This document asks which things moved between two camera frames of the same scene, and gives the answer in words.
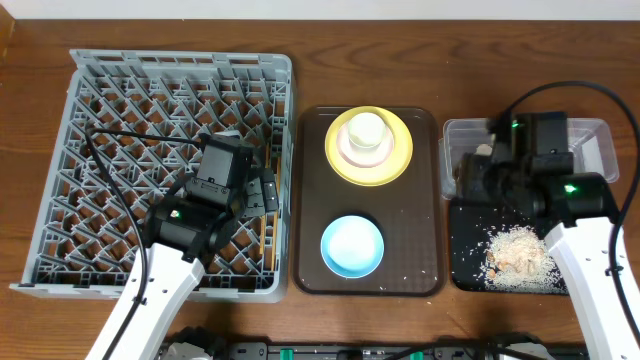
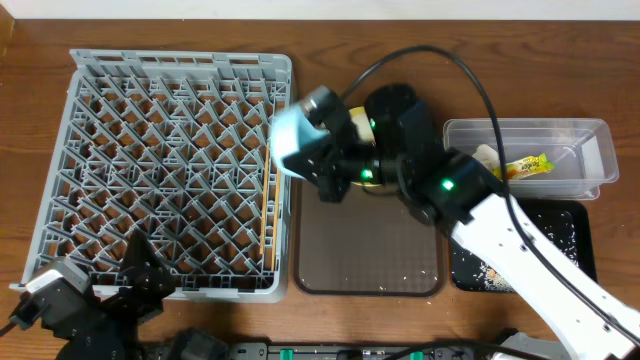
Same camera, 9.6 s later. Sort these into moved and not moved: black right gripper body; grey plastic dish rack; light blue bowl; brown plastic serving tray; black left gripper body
Moved: light blue bowl; black right gripper body; black left gripper body
Not moved: grey plastic dish rack; brown plastic serving tray
